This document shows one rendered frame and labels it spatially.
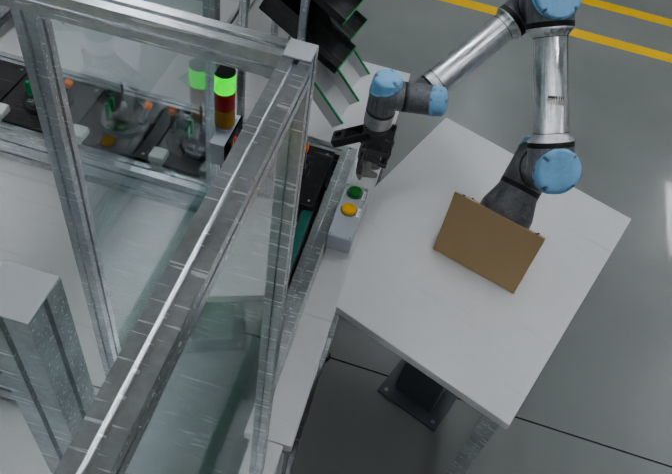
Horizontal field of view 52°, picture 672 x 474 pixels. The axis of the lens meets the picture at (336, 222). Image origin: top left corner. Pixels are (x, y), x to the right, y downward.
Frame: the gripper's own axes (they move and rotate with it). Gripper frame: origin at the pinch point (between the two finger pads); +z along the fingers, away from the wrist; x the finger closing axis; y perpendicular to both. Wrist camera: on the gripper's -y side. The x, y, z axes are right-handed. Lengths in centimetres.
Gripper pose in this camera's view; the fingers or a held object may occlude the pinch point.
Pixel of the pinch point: (358, 175)
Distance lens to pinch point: 195.0
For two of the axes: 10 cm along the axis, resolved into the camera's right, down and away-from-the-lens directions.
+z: -1.3, 6.5, 7.5
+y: 9.6, 2.7, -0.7
